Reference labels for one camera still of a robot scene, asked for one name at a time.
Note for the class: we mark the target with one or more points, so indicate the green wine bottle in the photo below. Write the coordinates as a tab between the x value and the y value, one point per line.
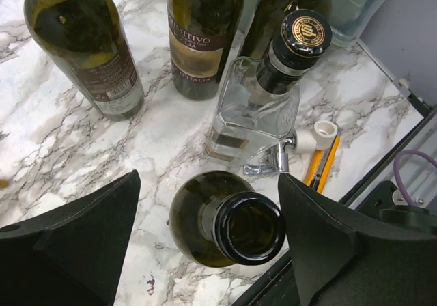
86	41
217	219

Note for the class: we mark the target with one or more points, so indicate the translucent plastic storage box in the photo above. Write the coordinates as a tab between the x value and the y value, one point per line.
348	19

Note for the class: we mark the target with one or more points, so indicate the green wine bottle front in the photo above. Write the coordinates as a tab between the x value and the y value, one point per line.
217	219

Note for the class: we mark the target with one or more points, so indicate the white plastic pipe fitting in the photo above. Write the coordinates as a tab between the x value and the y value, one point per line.
319	137

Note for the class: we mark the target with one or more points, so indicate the wine bottle cream label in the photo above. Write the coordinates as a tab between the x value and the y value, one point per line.
201	33

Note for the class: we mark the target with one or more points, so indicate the gold wire wine rack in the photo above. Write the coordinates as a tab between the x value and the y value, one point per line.
3	183

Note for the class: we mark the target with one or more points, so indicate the clear square liquor bottle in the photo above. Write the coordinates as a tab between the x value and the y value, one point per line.
259	98

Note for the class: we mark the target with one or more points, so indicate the dark wine bottle right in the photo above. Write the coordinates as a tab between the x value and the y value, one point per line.
267	19

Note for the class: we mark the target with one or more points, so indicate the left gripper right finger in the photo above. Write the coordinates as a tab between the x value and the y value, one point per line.
343	257

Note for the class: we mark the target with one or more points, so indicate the yellow utility knife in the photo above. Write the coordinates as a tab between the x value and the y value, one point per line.
321	164

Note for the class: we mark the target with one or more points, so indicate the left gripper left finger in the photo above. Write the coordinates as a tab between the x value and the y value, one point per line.
73	254

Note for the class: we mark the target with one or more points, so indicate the chrome faucet handle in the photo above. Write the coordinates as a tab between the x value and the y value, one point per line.
277	160

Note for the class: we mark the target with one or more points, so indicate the green wine bottle back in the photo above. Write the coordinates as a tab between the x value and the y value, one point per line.
86	41

